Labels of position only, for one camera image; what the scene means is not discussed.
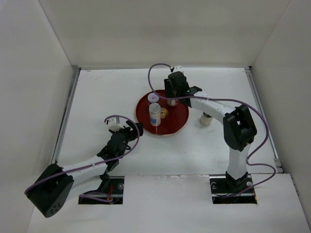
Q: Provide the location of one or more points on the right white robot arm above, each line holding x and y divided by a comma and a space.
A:
238, 125

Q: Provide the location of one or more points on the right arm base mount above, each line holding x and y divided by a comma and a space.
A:
225, 191

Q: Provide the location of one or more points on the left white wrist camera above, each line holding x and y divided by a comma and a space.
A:
113, 123

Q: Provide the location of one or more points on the silver-lid shaker blue label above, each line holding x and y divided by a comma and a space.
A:
155, 114

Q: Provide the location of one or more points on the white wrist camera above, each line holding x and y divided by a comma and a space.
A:
177, 68
113, 123

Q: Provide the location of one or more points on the brown spice bottle black cap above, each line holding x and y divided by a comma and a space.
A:
172, 103

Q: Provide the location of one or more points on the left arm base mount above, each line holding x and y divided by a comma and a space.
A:
110, 192

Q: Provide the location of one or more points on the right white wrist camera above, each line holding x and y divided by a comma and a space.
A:
177, 68

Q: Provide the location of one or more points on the white spice bottle black cap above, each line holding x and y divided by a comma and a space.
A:
205, 119

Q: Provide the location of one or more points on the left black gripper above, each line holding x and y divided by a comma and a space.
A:
127, 130

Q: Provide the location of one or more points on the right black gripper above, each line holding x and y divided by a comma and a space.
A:
168, 89

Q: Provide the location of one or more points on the round red lacquer tray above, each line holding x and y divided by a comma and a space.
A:
173, 118

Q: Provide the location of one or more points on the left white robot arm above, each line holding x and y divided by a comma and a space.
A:
58, 184

